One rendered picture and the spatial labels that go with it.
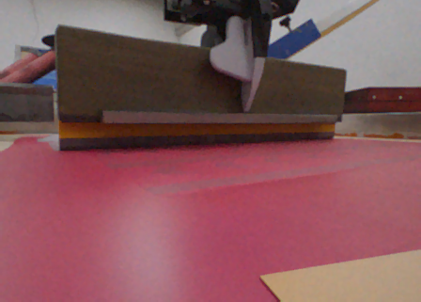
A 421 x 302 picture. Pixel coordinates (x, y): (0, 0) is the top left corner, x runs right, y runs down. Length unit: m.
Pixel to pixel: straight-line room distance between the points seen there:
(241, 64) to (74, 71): 0.15
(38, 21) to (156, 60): 4.58
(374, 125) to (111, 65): 0.38
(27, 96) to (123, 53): 0.24
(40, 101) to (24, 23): 4.35
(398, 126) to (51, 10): 4.69
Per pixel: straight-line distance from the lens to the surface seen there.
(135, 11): 5.16
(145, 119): 0.25
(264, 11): 0.30
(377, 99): 1.22
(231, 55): 0.29
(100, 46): 0.26
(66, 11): 4.91
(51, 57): 1.21
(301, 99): 0.38
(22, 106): 0.47
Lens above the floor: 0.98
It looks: 4 degrees down
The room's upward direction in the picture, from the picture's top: straight up
